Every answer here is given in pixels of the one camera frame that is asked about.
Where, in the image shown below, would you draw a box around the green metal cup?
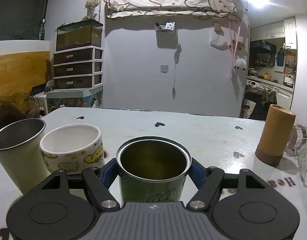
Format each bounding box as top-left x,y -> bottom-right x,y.
116,136 -> 192,204

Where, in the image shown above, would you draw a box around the white patterned ceramic cup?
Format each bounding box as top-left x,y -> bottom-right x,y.
40,124 -> 105,174

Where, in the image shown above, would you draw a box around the tan cylindrical bamboo cup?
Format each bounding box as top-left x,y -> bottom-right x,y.
255,105 -> 296,166

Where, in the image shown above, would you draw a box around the clear glass cup lying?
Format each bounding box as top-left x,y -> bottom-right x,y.
295,138 -> 307,187

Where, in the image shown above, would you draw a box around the cream steel tumbler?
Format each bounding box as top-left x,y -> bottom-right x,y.
0,118 -> 50,194

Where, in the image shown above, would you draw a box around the clear glass mug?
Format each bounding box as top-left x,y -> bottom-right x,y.
284,124 -> 307,157

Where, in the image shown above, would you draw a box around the white plastic drawer unit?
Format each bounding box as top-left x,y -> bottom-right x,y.
53,46 -> 104,89

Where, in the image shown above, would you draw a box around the white plush toy hanging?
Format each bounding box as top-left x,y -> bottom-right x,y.
233,58 -> 247,71

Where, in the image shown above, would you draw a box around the glass fish tank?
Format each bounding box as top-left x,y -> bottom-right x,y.
56,19 -> 103,51

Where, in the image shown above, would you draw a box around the dried flower bouquet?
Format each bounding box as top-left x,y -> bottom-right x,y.
83,0 -> 101,20

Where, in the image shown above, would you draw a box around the white wall shelf box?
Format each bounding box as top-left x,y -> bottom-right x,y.
155,22 -> 179,49

